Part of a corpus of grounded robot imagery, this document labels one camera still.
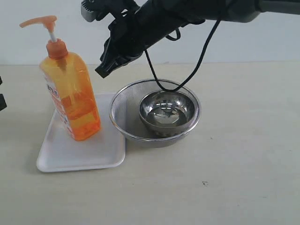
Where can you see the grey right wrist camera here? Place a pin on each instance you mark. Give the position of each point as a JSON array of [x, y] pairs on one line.
[[95, 9]]

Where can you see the small stainless steel bowl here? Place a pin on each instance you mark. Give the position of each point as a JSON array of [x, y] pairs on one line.
[[168, 113]]

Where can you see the steel mesh strainer basket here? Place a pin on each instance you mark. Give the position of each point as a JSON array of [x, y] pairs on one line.
[[124, 114]]

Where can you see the white rectangular plastic tray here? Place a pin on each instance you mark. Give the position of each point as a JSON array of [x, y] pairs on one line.
[[61, 153]]

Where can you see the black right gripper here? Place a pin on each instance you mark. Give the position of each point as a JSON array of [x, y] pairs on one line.
[[125, 44]]

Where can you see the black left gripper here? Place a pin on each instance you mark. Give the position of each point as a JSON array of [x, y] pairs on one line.
[[3, 103]]

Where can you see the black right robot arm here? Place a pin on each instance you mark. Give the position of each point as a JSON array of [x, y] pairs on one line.
[[162, 17]]

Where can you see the orange pump soap bottle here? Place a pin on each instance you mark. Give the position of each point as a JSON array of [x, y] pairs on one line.
[[68, 82]]

